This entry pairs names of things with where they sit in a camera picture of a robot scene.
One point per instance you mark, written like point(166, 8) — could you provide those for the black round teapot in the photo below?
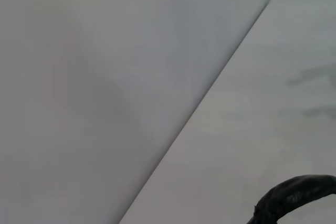
point(294, 195)

